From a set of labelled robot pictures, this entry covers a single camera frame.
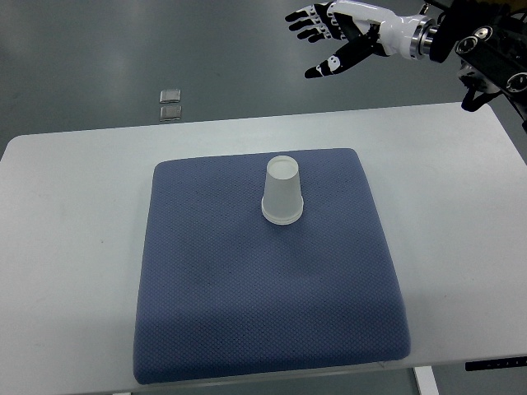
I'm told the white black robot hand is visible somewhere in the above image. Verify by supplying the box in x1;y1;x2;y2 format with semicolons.
285;1;437;79

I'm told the white paper cup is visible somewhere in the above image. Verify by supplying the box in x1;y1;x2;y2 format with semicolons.
261;205;304;225
261;156;304;216

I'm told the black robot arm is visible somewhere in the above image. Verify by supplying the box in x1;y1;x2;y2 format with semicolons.
420;1;526;128

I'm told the white paper cup on cushion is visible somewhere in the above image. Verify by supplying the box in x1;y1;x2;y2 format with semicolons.
261;205;304;225

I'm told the upper metal floor plate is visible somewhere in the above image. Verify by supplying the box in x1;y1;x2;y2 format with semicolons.
160;89;181;104

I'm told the metal floor plate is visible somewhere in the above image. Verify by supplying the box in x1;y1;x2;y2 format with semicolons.
160;105;182;122
160;89;181;104

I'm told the lower metal floor plate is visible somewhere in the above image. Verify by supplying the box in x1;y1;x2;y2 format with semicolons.
160;105;182;122

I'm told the blue textured cushion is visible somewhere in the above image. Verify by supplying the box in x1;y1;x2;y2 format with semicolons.
133;148;411;384

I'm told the black table control panel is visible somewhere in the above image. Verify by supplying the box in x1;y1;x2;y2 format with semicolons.
464;356;527;372

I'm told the white table leg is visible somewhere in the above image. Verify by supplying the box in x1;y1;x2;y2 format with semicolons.
413;366;440;395

